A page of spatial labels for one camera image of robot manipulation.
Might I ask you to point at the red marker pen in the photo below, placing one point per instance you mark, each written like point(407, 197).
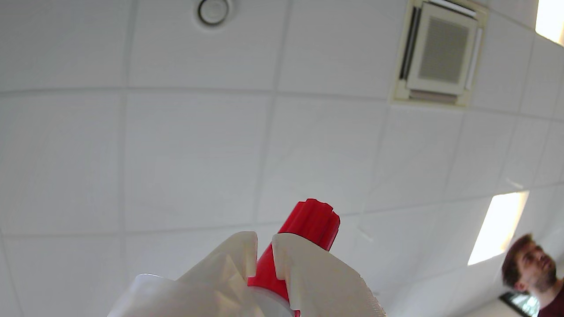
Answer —
point(310, 222)

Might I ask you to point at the round ceiling smoke detector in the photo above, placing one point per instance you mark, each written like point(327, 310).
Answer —
point(213, 11)

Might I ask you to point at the ceiling air conditioner vent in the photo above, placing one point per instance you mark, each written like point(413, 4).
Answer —
point(443, 50)

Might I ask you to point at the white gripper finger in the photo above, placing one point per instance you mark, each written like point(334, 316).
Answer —
point(211, 281)
point(321, 281)

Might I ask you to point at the rectangular ceiling light panel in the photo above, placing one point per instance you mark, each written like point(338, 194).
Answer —
point(500, 226)
point(551, 20)

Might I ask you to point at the bearded man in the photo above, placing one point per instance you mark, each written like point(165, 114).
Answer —
point(531, 268)

